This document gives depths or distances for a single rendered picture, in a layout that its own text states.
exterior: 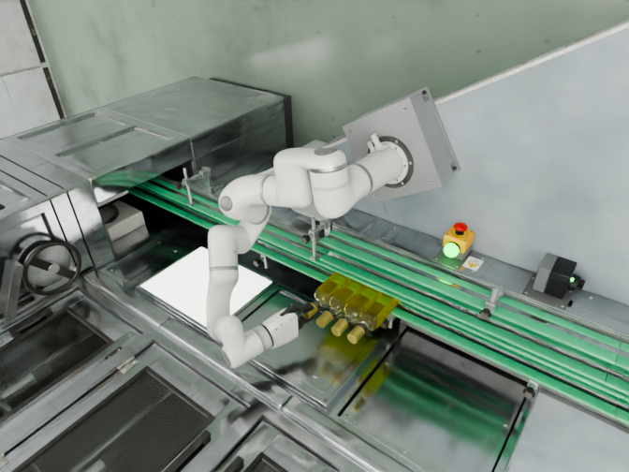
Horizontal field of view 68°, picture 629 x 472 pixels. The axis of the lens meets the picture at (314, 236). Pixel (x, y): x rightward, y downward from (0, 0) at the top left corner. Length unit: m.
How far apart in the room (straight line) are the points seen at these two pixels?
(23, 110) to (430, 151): 4.04
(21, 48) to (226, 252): 3.70
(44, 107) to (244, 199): 3.78
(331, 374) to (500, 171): 0.77
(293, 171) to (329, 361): 0.64
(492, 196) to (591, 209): 0.25
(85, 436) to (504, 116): 1.44
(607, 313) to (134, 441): 1.32
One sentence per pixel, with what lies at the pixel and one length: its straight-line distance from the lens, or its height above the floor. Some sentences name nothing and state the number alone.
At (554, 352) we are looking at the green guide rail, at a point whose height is 0.94.
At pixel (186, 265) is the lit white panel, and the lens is 1.95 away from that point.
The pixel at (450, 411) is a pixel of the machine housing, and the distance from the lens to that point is 1.50.
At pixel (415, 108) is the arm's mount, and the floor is 0.85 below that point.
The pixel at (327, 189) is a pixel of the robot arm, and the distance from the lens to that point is 1.14.
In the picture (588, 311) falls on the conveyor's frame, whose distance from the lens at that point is 1.44.
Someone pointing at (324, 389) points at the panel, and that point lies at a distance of 1.46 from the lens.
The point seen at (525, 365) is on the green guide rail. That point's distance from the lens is 1.50.
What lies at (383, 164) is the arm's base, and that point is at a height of 0.95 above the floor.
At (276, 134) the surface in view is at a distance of 2.63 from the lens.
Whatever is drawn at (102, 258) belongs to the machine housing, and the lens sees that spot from 2.11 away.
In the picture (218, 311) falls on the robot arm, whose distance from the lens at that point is 1.44.
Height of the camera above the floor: 1.98
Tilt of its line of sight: 41 degrees down
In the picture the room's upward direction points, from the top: 128 degrees counter-clockwise
